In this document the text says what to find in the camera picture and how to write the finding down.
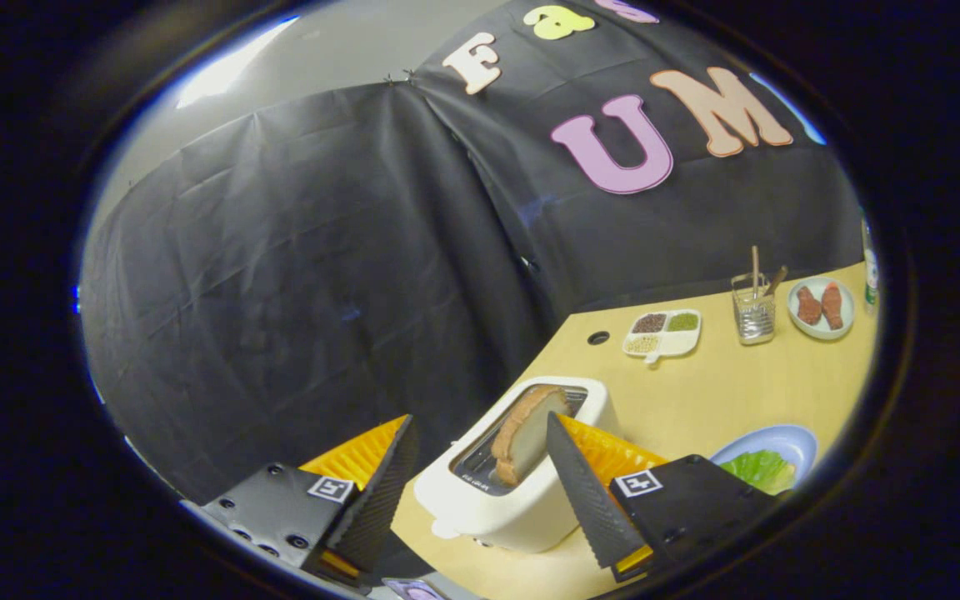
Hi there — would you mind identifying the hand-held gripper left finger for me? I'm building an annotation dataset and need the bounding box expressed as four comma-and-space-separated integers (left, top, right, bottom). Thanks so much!
197, 414, 420, 588

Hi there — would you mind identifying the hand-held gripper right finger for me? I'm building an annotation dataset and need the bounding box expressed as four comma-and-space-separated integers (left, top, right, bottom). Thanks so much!
545, 411, 781, 583

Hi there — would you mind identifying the plain bread slice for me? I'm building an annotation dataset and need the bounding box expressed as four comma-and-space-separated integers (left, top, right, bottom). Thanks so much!
491, 384, 573, 488

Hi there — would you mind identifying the green lettuce leaf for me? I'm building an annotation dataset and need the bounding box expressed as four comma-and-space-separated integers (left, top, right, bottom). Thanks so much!
720, 450, 798, 496

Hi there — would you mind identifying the white toaster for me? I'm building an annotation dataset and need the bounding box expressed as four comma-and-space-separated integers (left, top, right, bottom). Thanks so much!
413, 376, 623, 553

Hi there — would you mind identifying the small photo card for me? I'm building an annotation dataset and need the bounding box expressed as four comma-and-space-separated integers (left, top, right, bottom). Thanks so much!
380, 577, 448, 600

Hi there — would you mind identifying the white divided seasoning dish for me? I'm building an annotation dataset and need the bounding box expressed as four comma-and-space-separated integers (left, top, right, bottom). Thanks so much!
622, 309, 703, 365

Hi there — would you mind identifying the blue plate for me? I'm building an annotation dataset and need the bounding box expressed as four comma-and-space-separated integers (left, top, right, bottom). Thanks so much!
709, 424, 818, 497

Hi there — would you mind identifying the metal mesh utensil holder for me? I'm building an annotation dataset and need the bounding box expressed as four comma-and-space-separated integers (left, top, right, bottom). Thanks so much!
731, 272, 778, 346

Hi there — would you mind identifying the pale green plate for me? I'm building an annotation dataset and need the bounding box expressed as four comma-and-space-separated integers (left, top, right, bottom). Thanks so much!
787, 276, 856, 341

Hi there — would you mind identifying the clear water bottle green cap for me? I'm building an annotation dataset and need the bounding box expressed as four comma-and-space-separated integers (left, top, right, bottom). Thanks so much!
861, 212, 881, 316

